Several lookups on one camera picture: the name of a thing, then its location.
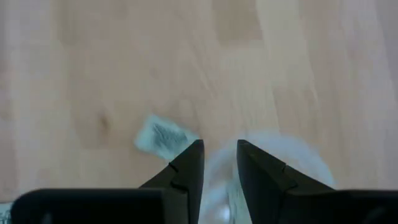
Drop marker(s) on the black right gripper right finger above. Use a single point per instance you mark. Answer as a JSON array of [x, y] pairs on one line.
[[264, 186]]

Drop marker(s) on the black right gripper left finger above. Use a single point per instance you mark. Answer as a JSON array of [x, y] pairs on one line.
[[186, 174]]

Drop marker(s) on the white round bin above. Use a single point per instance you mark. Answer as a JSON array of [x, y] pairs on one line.
[[298, 155]]

